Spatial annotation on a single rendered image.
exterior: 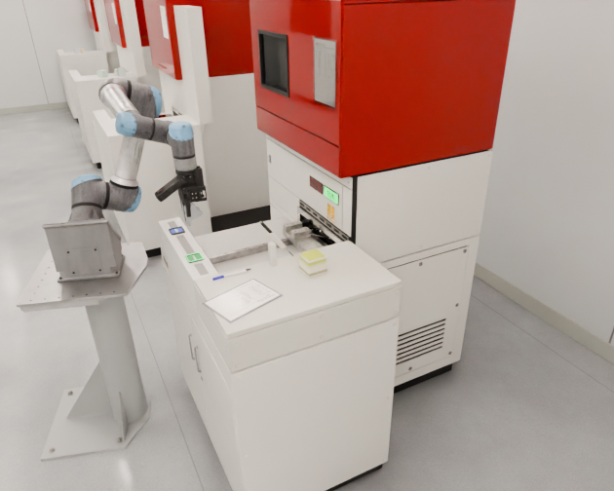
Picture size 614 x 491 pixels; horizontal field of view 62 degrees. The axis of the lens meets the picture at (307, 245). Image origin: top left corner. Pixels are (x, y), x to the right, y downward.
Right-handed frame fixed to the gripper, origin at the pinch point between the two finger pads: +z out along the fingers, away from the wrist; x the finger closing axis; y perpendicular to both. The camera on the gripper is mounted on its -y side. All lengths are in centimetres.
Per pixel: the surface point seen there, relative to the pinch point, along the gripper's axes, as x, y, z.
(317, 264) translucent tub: -33.6, 34.5, 9.5
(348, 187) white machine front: -13, 59, -7
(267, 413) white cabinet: -50, 7, 50
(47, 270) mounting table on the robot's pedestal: 45, -50, 29
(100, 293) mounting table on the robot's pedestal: 15.7, -33.0, 28.7
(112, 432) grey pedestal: 27, -42, 109
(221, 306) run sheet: -35.8, -0.5, 13.9
